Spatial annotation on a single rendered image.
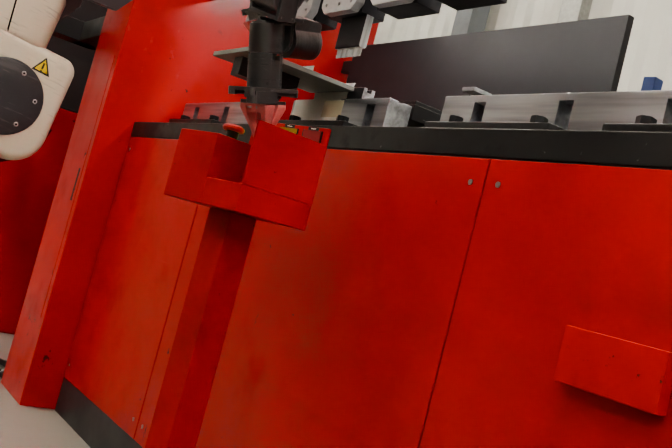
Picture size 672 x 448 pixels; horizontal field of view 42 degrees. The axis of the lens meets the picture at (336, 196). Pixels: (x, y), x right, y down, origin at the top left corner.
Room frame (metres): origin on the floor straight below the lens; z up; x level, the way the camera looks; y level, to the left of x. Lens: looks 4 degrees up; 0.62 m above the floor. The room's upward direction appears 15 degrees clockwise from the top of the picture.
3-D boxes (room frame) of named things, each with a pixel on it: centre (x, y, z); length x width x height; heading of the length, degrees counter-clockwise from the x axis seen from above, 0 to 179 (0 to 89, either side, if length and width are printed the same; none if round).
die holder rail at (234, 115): (2.44, 0.35, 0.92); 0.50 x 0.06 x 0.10; 33
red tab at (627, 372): (1.03, -0.36, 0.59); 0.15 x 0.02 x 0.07; 33
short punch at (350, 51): (1.98, 0.05, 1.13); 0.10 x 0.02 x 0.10; 33
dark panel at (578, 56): (2.45, -0.25, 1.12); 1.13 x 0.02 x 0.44; 33
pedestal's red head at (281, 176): (1.51, 0.16, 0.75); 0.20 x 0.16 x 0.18; 46
